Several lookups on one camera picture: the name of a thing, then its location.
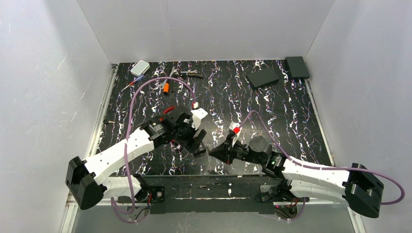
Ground red cable lock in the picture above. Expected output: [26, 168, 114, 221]
[162, 106, 175, 115]

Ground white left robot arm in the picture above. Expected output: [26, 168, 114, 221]
[65, 106, 208, 210]

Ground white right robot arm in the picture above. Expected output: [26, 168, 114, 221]
[209, 133, 384, 218]

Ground black comb piece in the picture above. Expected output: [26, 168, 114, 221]
[169, 81, 177, 93]

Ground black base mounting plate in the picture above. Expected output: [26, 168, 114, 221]
[137, 175, 303, 218]

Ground red blue screwdriver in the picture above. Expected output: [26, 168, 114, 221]
[121, 74, 145, 92]

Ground white rectangular box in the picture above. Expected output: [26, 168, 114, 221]
[130, 60, 150, 76]

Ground flat black plate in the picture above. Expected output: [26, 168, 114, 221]
[246, 68, 279, 89]

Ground black box in corner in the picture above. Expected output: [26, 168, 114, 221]
[285, 56, 310, 80]

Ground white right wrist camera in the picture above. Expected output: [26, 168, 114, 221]
[229, 122, 241, 146]

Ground orange handled tool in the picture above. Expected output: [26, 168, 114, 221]
[161, 67, 177, 96]

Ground black handled pliers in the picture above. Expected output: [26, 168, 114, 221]
[179, 70, 203, 79]

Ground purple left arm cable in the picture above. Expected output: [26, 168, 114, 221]
[110, 77, 198, 224]

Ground aluminium frame rail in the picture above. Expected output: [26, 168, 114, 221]
[60, 64, 119, 233]

